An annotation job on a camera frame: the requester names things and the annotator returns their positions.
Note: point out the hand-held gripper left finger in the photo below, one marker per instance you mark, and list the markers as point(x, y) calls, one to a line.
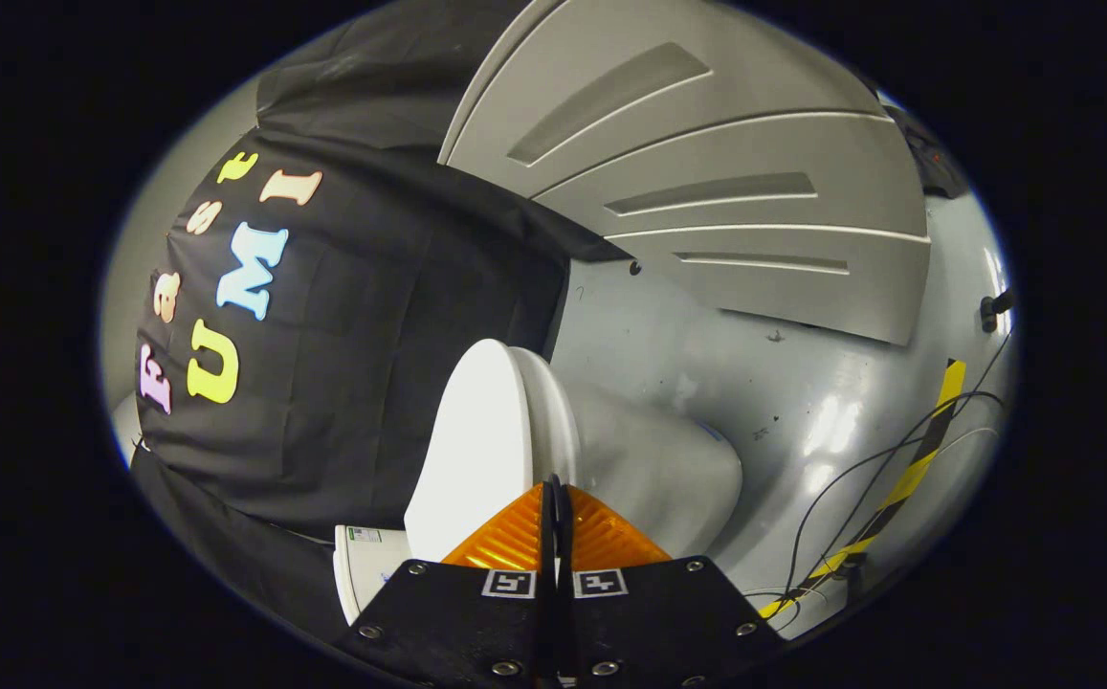
point(457, 622)

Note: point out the black backdrop cloth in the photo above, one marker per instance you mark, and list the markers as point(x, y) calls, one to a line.
point(371, 383)

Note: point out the white drawer cabinet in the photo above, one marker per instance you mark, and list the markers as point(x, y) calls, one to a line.
point(706, 144)

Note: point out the small black fixture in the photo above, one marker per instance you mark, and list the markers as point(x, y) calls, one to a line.
point(993, 311)

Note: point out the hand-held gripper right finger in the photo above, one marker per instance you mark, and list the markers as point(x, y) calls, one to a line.
point(658, 622)

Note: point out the white toilet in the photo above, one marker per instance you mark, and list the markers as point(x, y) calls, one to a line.
point(649, 469)

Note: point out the white toilet lid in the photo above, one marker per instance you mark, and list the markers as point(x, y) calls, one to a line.
point(467, 450)

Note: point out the yellow and black floor tape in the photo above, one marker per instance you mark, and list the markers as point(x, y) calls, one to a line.
point(918, 461)

